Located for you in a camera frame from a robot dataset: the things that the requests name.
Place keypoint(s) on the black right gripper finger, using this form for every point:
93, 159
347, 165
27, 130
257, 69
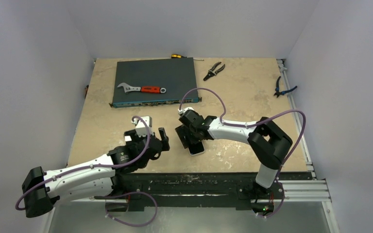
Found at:
183, 134
196, 136

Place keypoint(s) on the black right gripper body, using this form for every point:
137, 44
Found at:
189, 132

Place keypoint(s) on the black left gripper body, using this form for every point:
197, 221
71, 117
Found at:
138, 141

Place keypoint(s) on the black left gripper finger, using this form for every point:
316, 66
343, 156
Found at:
131, 136
164, 139

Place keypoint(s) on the phone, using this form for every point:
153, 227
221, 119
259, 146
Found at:
196, 149

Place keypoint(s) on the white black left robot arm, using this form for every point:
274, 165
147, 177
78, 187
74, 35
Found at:
98, 177

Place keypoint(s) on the yellow black screwdriver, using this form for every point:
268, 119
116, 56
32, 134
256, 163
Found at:
178, 56

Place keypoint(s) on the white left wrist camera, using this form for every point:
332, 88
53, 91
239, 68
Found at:
143, 125

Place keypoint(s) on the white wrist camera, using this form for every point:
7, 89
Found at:
143, 125
182, 111

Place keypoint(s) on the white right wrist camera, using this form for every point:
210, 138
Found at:
182, 111

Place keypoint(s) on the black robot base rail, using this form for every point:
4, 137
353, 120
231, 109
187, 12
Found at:
236, 190

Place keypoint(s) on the red handled adjustable wrench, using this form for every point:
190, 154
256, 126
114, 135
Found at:
144, 89

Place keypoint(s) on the black grey wire stripper pliers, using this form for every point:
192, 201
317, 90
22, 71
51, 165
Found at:
214, 71

